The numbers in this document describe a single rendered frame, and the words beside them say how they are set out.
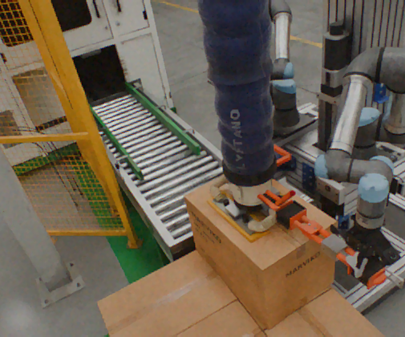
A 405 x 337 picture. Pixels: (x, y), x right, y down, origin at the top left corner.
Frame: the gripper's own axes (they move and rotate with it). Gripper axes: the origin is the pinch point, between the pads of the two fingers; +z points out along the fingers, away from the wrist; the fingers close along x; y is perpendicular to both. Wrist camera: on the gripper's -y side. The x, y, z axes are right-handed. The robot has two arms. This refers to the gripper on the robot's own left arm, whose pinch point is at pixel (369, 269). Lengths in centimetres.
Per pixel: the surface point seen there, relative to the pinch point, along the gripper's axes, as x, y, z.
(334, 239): -0.6, 15.1, -1.2
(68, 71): 36, 174, -34
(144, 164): 5, 189, 54
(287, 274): 8.4, 29.8, 25.1
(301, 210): -2.6, 33.1, -1.3
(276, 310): 16, 30, 43
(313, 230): 1.5, 22.8, -1.1
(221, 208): 13, 67, 11
